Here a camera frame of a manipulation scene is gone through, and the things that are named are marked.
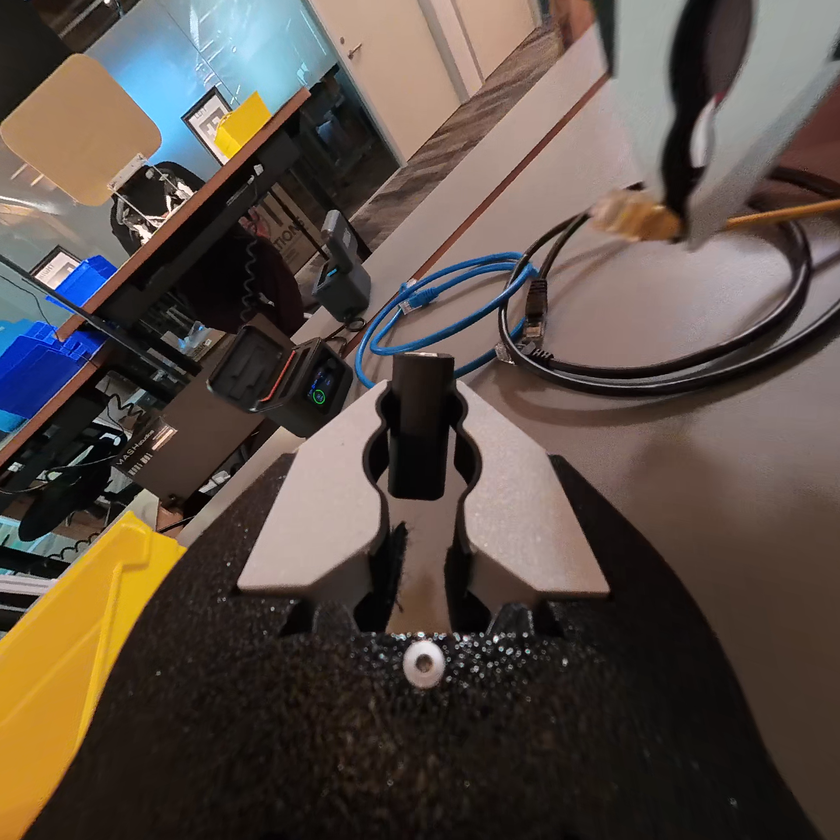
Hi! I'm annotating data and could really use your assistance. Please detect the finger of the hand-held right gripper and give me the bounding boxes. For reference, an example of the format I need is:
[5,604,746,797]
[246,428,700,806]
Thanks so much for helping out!
[672,62,840,252]
[594,0,716,199]

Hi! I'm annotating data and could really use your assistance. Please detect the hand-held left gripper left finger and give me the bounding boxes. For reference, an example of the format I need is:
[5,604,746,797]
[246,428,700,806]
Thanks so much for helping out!
[236,379,395,608]

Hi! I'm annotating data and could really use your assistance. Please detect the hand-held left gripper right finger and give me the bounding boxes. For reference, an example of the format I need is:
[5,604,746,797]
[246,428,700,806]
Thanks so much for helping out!
[446,379,611,611]

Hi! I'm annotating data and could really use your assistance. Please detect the yellow ethernet cable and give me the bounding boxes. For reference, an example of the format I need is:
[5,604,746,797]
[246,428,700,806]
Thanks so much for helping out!
[589,189,840,245]

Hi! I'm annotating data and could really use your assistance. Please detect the black ethernet splitter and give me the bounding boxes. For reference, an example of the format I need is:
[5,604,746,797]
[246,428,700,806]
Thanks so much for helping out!
[387,351,455,501]

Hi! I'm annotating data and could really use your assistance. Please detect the black ethernet cable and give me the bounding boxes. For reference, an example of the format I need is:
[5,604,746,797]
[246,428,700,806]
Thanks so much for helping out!
[495,167,840,398]

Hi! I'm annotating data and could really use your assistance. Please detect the white door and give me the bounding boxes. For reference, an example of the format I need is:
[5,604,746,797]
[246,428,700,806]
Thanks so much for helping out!
[308,0,460,165]
[420,0,552,99]

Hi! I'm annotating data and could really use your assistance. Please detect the dark storage box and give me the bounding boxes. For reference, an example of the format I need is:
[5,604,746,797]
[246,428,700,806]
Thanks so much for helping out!
[115,367,283,503]

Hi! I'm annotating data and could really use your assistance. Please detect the black charging case with screen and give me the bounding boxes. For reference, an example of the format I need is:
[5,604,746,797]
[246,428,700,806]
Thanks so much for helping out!
[206,325,355,439]

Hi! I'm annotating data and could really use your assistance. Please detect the black battery charger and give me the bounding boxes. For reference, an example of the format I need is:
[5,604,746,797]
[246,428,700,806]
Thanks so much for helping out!
[311,210,371,322]

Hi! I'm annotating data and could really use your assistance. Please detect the printed cardboard box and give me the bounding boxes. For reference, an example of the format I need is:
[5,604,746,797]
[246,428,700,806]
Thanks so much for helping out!
[259,187,322,270]

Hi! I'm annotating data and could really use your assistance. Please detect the black tripod stand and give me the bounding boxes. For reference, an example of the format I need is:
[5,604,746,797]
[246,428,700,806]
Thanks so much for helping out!
[0,255,204,395]

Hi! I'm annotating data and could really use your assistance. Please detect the yellow plastic bin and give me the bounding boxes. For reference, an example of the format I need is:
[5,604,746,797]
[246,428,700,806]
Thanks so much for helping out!
[0,512,188,840]

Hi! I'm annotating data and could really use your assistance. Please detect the tall blue bin stack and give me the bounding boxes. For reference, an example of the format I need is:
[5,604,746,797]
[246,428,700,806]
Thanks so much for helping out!
[0,318,109,434]

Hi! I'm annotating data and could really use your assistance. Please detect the low blue plastic bin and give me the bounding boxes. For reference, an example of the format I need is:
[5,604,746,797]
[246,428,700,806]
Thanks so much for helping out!
[46,255,119,309]

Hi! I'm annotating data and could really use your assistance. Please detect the wooden table with black legs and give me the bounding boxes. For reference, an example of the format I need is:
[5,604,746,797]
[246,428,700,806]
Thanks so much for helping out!
[56,87,395,342]

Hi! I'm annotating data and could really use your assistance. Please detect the framed tag sign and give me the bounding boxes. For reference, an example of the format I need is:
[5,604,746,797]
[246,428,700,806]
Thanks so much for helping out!
[182,87,235,166]
[33,245,85,290]

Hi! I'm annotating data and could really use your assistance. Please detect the black printed hoodie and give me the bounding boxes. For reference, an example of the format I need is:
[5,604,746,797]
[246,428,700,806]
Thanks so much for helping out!
[108,161,207,260]

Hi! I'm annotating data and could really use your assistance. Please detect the small yellow bin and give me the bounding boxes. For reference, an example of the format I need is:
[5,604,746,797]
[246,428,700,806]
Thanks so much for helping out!
[214,92,272,160]

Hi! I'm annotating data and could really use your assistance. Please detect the plain wooden board stand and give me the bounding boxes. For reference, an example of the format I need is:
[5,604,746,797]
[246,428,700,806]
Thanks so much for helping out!
[0,54,191,227]

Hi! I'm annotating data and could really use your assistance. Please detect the blue ethernet cable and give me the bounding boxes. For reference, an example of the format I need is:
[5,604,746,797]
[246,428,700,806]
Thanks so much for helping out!
[354,252,540,391]

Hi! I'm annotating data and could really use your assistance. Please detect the black coiled cable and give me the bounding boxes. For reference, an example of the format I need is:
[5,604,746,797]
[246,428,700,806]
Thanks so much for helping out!
[241,233,266,309]

